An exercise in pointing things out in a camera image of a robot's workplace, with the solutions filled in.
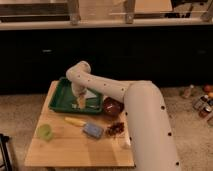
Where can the dark red bowl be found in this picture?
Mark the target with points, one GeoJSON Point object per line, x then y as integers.
{"type": "Point", "coordinates": [112, 107]}

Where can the dark cabinet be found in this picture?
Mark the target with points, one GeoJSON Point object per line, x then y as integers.
{"type": "Point", "coordinates": [169, 56]}

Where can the white mug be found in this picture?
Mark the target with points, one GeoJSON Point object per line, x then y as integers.
{"type": "Point", "coordinates": [126, 143]}

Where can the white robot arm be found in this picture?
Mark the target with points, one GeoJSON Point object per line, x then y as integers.
{"type": "Point", "coordinates": [150, 133]}

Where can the grey triangular cloth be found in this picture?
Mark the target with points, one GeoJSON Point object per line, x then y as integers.
{"type": "Point", "coordinates": [89, 94]}

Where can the dried red chili bunch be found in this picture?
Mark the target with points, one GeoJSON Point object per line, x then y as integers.
{"type": "Point", "coordinates": [114, 129]}

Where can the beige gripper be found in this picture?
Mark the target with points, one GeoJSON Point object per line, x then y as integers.
{"type": "Point", "coordinates": [81, 100]}

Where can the green plastic tray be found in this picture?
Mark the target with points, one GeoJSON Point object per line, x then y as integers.
{"type": "Point", "coordinates": [63, 97]}

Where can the small green cup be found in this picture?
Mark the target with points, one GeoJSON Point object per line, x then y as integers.
{"type": "Point", "coordinates": [44, 132]}

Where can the wooden table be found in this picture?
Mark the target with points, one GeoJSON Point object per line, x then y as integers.
{"type": "Point", "coordinates": [70, 147]}

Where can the black stand on floor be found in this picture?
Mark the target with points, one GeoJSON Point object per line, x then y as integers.
{"type": "Point", "coordinates": [4, 152]}

